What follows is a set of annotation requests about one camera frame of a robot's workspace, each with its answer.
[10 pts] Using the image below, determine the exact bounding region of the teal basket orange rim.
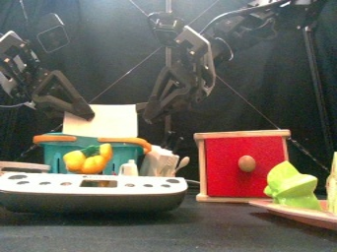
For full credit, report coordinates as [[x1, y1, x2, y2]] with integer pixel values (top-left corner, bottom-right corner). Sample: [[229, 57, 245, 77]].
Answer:
[[32, 132, 152, 175]]

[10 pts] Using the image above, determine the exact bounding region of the light green lettuce toy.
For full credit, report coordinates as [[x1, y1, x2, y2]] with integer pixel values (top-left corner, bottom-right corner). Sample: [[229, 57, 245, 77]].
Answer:
[[262, 160, 322, 211]]

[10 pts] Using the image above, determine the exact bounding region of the yellow pepper toy piece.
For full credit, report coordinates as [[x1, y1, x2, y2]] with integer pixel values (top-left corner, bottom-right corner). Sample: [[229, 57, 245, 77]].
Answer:
[[61, 143, 115, 175]]

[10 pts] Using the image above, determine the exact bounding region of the grey vertical frame pole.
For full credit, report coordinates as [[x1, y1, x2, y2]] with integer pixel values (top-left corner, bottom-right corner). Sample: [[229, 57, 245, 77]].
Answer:
[[163, 0, 174, 151]]

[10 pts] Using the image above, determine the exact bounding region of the wooden box red front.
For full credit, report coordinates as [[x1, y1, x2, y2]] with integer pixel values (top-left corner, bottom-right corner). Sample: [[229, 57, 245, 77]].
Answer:
[[194, 129, 293, 203]]

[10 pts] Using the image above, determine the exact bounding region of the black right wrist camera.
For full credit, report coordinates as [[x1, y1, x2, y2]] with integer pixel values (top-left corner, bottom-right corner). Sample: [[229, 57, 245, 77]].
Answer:
[[147, 11, 188, 47]]

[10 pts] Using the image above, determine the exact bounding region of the thin diagonal brace wire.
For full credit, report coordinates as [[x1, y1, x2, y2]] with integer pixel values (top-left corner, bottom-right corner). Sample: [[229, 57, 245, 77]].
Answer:
[[87, 0, 222, 104], [127, 0, 332, 173]]

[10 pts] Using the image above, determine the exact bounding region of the pink tray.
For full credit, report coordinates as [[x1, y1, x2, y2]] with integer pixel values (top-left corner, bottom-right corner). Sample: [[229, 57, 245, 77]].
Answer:
[[249, 198, 337, 230]]

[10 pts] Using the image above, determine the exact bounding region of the small white toy bottle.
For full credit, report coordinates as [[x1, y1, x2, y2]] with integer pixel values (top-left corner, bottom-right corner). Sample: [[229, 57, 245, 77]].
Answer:
[[119, 158, 139, 177]]

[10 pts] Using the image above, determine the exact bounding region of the white toy spoon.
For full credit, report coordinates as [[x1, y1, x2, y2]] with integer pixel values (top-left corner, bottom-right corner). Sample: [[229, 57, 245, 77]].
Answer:
[[175, 156, 191, 175]]

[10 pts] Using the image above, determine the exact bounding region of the black vertical frame pole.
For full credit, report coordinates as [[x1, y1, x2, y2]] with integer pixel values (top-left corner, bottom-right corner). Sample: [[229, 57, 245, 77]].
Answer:
[[301, 26, 328, 165]]

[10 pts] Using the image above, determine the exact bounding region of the green toy vegetable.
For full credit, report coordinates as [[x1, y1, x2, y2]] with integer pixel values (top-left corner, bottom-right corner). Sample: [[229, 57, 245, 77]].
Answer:
[[325, 152, 337, 215]]

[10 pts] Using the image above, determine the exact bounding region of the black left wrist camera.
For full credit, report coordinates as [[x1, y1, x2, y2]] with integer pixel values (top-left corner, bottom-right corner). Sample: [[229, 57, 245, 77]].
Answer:
[[36, 13, 71, 53]]

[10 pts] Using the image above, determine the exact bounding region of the white kitchen scale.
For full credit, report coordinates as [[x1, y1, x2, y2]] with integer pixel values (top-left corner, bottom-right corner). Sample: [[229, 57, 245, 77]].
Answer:
[[0, 172, 190, 215]]

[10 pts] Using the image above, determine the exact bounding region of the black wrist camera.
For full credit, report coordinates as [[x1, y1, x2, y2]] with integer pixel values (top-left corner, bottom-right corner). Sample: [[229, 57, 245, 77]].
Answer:
[[147, 11, 188, 47], [36, 13, 71, 53]]

